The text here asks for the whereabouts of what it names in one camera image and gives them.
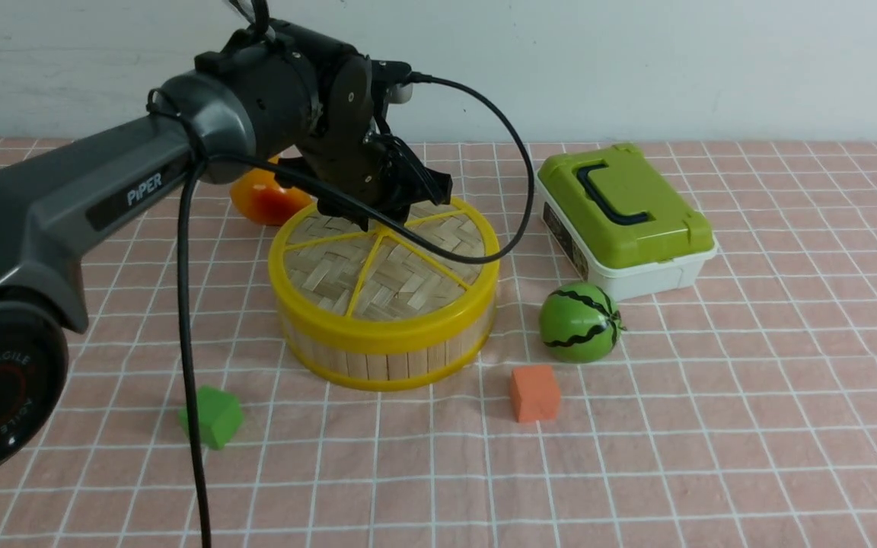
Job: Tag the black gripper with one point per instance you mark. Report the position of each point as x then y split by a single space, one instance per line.
340 151

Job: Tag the yellow woven steamer lid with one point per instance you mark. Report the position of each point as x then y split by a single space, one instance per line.
370 275

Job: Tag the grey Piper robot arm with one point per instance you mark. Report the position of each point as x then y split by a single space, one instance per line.
263 93

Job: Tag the yellow bamboo steamer basket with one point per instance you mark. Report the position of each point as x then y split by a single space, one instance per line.
388 355

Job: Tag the orange toy mango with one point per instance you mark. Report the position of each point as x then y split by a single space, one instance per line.
259 197

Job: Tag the green toy watermelon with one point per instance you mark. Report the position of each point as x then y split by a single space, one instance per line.
579 323

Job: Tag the green white lunch box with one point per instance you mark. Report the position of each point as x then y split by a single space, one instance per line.
621 224

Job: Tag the orange foam cube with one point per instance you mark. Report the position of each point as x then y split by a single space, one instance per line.
534 393

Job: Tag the green foam cube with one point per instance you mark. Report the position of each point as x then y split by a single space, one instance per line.
219 416

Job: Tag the pink checkered tablecloth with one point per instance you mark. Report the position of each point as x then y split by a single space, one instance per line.
741 412

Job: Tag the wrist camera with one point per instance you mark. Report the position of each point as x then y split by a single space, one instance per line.
391 82

